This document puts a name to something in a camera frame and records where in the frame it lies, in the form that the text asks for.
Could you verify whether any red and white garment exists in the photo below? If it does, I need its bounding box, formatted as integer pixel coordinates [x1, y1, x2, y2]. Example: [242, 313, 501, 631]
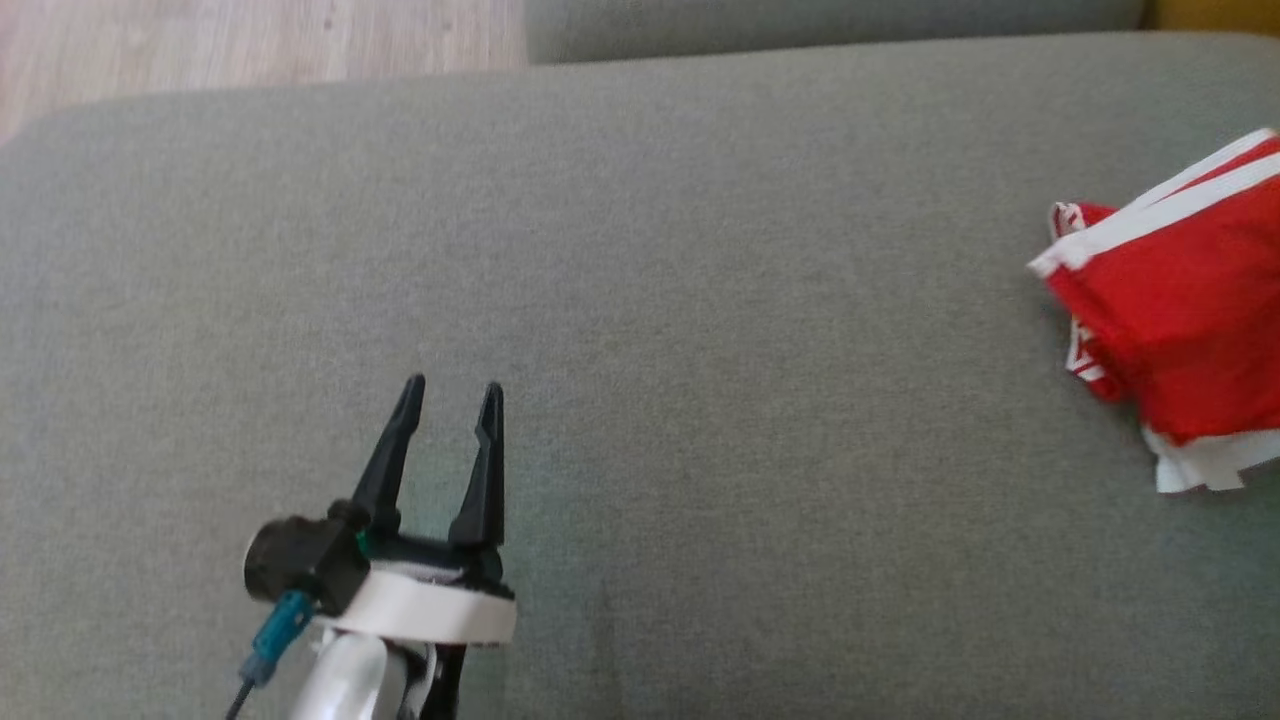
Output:
[1027, 127, 1280, 495]

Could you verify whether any teal plug black cable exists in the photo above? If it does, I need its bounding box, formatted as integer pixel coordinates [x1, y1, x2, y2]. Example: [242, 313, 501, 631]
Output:
[224, 589, 317, 720]

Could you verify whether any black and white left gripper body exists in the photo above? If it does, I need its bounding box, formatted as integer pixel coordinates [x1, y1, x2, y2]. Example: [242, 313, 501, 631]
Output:
[314, 533, 519, 647]

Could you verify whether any wide yellow sofa backrest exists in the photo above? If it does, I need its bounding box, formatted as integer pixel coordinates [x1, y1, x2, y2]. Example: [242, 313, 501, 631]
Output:
[1144, 0, 1280, 38]

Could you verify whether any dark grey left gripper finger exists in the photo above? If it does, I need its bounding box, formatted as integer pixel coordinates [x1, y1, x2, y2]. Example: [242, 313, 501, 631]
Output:
[449, 382, 506, 550]
[352, 374, 427, 537]

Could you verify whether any grey sofa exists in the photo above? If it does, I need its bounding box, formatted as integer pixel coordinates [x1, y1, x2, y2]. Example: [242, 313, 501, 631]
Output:
[0, 30, 1280, 720]

